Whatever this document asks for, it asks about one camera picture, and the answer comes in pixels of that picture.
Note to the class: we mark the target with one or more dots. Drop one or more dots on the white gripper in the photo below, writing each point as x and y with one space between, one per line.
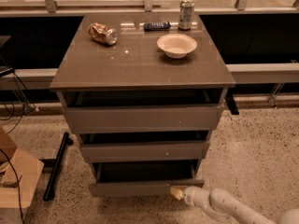
189 196

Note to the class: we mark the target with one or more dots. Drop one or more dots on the grey bottom drawer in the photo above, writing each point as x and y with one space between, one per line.
141 178

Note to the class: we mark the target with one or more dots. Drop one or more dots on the grey drawer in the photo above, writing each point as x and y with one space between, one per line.
141 178
144 152
83 120

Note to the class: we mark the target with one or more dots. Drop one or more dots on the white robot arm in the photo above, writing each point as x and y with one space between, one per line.
221 206

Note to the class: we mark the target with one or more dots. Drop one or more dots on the grey middle drawer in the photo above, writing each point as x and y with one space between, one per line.
144 152

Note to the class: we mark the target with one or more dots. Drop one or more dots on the grey top drawer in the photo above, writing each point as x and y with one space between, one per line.
83 120

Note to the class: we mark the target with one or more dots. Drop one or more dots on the grey drawer cabinet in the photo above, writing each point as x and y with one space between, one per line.
134 72

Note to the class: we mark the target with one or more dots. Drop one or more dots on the black cabinet rear leg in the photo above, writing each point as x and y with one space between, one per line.
230 101

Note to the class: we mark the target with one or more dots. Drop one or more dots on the black metal bar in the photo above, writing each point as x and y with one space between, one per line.
54 165

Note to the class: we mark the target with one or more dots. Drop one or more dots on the white paper bowl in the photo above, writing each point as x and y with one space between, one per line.
176 46

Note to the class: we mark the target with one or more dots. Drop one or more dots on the cardboard box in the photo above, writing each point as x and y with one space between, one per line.
20 173

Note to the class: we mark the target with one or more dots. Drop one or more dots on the dark blue remote control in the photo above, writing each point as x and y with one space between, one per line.
157 26

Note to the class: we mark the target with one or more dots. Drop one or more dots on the crushed gold soda can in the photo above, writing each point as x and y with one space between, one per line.
102 33

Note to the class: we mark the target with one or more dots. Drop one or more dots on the upright silver soda can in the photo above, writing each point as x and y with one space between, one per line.
186 14

